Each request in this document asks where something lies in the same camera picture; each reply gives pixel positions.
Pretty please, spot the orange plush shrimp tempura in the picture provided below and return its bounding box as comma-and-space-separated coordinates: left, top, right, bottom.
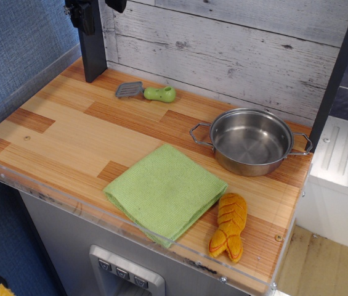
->
208, 193, 248, 263

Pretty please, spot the dark grey post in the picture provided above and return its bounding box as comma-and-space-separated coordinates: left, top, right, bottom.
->
78, 1, 107, 83
309, 27, 348, 153

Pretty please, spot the stainless steel pot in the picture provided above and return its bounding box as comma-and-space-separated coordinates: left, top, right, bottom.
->
190, 108, 313, 177

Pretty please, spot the toy spatula green handle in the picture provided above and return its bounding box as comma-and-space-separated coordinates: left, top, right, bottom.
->
115, 81, 176, 103

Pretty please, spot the silver button panel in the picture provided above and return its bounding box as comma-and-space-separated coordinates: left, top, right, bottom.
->
89, 245, 166, 295

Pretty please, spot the clear acrylic table guard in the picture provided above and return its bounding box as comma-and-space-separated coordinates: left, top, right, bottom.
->
0, 151, 312, 295

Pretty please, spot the white ribbed toy appliance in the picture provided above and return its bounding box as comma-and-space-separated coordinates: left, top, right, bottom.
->
296, 117, 348, 246

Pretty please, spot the green cloth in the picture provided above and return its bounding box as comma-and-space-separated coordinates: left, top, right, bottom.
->
103, 144, 228, 248

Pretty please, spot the dark grey right post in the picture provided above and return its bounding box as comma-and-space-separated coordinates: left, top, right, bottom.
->
309, 27, 348, 153

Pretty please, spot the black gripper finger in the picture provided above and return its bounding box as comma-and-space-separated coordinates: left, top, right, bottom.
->
64, 0, 95, 34
105, 0, 127, 13

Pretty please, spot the dark grey left post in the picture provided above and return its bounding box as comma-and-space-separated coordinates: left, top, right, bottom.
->
78, 1, 107, 83

